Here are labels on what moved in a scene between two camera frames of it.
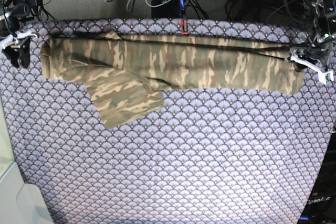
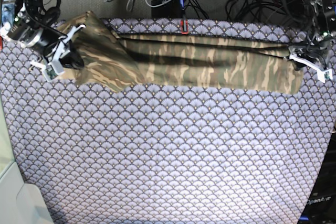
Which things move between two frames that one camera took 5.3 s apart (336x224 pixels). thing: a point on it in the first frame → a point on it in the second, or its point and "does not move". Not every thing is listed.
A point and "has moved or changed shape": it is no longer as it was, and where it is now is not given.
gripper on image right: x=316 y=57 does not move
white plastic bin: x=18 y=204 does not move
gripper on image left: x=21 y=56 → x=62 y=56
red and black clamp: x=184 y=27 does not move
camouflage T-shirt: x=126 y=74 has moved or changed shape
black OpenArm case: x=321 y=207 does not move
